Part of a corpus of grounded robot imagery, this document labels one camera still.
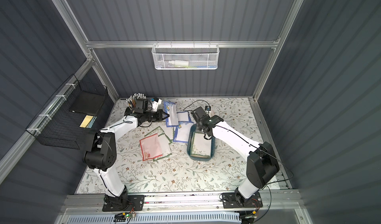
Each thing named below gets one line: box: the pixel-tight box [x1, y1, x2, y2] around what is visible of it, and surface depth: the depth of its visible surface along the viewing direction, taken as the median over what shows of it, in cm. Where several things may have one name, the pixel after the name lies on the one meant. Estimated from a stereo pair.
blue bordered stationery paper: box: [176, 111, 192, 122], surface depth 110 cm
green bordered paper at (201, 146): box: [190, 131, 212, 158], surface depth 95 cm
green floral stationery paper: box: [160, 123, 174, 141], surface depth 102 cm
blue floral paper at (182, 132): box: [173, 120, 194, 144], surface depth 102 cm
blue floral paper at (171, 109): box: [163, 101, 180, 128], surface depth 96 cm
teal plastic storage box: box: [186, 123, 216, 162], surface depth 90 cm
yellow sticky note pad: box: [78, 114, 98, 129], surface depth 77 cm
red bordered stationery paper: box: [139, 133, 163, 162], surface depth 95 cm
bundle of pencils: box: [126, 92, 147, 110], surface depth 98 cm
